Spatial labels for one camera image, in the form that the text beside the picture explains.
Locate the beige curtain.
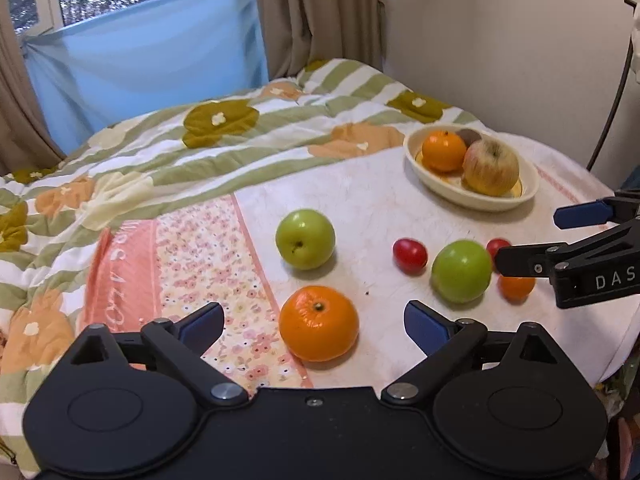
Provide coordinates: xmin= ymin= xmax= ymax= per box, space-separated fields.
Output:
xmin=257 ymin=0 xmax=383 ymax=79
xmin=0 ymin=0 xmax=65 ymax=176

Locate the red yellow apple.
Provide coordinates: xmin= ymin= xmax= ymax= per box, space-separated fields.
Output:
xmin=462 ymin=138 xmax=520 ymax=196

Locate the red oval tomato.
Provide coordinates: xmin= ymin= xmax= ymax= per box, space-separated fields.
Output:
xmin=393 ymin=238 xmax=428 ymax=275

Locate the small tangerine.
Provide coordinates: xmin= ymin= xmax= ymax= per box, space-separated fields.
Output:
xmin=498 ymin=275 xmax=536 ymax=304

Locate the beige right curtain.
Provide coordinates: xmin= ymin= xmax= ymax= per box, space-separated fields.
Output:
xmin=257 ymin=0 xmax=383 ymax=79

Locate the blue window cloth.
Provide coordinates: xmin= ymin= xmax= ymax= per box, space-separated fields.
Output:
xmin=23 ymin=0 xmax=268 ymax=154

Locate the cream oval bowl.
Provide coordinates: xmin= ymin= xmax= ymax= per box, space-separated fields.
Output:
xmin=404 ymin=122 xmax=539 ymax=212

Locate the brown kiwi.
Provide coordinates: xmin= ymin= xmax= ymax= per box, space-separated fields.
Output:
xmin=456 ymin=128 xmax=483 ymax=148

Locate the red round tomato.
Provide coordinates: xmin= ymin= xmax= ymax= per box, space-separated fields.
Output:
xmin=486 ymin=237 xmax=511 ymax=262

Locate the green apple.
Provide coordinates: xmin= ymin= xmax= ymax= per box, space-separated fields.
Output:
xmin=276 ymin=209 xmax=335 ymax=271
xmin=431 ymin=240 xmax=492 ymax=304

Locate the white pink floral towel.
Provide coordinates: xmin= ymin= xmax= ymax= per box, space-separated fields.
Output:
xmin=80 ymin=136 xmax=639 ymax=390

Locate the orange in bowl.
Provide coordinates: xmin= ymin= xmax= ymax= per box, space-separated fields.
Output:
xmin=421 ymin=130 xmax=468 ymax=174

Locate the white hanging garment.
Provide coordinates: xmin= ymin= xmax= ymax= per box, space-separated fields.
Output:
xmin=630 ymin=16 xmax=640 ymax=84

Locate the black cable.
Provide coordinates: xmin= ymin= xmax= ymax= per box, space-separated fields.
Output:
xmin=584 ymin=0 xmax=637 ymax=174

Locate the beige left curtain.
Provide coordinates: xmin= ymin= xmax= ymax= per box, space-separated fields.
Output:
xmin=0 ymin=0 xmax=65 ymax=176

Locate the striped floral quilt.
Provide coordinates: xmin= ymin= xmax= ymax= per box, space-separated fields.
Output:
xmin=1 ymin=58 xmax=471 ymax=477

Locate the large orange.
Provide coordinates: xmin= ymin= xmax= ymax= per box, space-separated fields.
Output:
xmin=279 ymin=285 xmax=359 ymax=363

